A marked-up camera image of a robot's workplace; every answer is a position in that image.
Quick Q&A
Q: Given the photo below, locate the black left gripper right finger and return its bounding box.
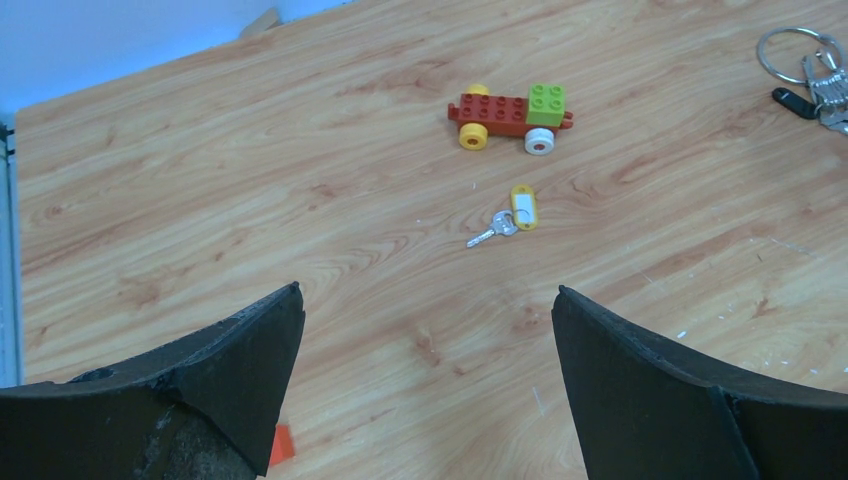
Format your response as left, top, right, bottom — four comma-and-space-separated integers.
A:
552, 287, 847, 479

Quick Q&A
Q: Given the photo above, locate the red lego toy car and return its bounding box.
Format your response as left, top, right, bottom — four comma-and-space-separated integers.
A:
447, 83, 574, 156

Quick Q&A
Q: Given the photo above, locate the red lego brick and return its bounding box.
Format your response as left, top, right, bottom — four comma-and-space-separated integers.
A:
269, 424, 296, 467

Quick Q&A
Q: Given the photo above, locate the large keyring with keys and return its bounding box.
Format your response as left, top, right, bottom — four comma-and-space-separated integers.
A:
756, 26, 847, 136

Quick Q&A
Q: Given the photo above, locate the silver key with yellow tag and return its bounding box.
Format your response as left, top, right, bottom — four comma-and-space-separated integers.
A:
466, 184, 539, 248

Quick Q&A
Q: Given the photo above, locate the small wooden block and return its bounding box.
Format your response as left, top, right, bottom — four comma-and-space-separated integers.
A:
239, 7, 283, 39

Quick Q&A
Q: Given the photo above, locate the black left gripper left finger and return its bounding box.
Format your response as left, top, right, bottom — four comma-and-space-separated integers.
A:
1, 283, 305, 479

